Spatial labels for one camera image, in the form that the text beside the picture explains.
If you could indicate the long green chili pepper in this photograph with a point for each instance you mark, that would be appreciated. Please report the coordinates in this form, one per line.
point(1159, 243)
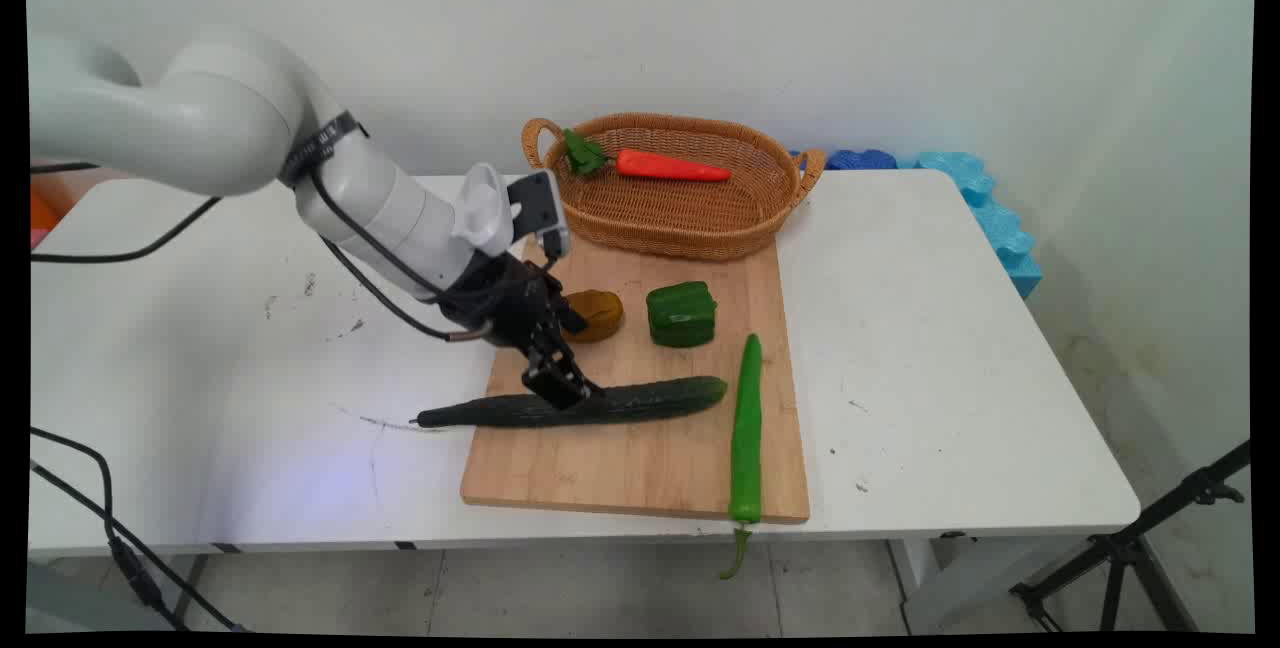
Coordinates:
point(746, 428)

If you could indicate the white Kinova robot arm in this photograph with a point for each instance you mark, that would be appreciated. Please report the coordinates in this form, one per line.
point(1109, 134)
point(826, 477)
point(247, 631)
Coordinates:
point(250, 128)

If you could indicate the green bell pepper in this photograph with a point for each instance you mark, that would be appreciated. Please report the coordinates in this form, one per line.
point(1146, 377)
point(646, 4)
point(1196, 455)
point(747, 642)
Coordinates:
point(681, 314)

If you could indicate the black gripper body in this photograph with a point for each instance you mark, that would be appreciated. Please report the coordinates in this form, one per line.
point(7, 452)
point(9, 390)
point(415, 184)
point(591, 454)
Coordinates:
point(497, 300)

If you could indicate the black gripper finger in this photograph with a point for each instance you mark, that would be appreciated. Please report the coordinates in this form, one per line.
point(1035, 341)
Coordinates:
point(575, 375)
point(550, 383)

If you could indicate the black tripod stand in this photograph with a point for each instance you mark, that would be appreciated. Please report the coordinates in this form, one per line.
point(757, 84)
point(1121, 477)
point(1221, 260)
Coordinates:
point(1140, 548)

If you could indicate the blue foam mat pieces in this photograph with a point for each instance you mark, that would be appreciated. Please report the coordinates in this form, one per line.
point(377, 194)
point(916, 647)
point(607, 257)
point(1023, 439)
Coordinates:
point(985, 213)

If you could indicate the dark green cucumber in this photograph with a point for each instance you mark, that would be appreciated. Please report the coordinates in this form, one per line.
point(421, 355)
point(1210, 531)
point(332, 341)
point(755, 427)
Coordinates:
point(640, 400)

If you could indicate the woven wicker basket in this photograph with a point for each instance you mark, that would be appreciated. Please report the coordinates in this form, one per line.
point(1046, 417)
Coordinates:
point(690, 198)

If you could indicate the orange toy carrot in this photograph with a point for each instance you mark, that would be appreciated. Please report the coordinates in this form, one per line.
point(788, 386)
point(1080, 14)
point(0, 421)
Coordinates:
point(660, 165)

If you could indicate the orange object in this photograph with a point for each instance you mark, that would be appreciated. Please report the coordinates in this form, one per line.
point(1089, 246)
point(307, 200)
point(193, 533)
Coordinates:
point(42, 213)

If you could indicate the brown potato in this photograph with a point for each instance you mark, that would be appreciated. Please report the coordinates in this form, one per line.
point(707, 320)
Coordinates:
point(600, 316)

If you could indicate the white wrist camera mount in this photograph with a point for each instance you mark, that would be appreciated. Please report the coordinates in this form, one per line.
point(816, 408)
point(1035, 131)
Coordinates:
point(510, 208)

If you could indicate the wooden cutting board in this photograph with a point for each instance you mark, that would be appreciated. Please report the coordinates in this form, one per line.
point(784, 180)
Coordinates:
point(680, 428)

